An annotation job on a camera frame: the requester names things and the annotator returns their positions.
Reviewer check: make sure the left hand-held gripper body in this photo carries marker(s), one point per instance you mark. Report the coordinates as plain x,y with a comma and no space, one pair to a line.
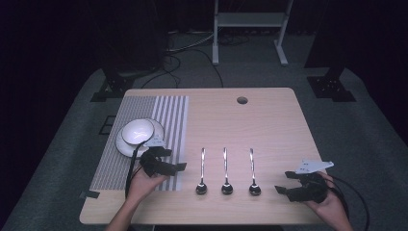
150,162

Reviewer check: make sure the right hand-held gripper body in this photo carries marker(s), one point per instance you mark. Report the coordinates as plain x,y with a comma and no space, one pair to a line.
308,190

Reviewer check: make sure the person's left hand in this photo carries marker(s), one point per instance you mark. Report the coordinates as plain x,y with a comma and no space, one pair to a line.
143,186

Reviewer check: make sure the person's right hand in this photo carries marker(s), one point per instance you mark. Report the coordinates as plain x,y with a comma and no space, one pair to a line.
332,205

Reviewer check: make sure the metal spoon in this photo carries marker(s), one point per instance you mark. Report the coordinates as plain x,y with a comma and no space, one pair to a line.
226,173
202,173
253,173

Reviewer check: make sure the white round bowl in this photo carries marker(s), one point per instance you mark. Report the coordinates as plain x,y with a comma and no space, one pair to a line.
123,148

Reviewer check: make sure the white bowl with dark rim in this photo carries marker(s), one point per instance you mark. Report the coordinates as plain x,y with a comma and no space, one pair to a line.
137,131

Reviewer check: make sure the grey striped placemat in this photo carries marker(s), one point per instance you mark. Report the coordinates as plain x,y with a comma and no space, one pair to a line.
110,166

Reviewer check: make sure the dark tape strip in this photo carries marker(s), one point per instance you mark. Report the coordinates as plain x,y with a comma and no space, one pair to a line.
89,194

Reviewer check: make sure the black stand base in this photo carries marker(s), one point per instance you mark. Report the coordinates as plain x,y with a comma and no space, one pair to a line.
112,86
332,88

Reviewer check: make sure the white metal stand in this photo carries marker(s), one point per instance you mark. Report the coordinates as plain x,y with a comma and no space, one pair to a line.
250,19

